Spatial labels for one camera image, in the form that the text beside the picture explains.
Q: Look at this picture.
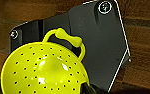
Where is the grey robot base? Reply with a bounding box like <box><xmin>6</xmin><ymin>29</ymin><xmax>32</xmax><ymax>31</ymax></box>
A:
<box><xmin>8</xmin><ymin>0</ymin><xmax>132</xmax><ymax>93</ymax></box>

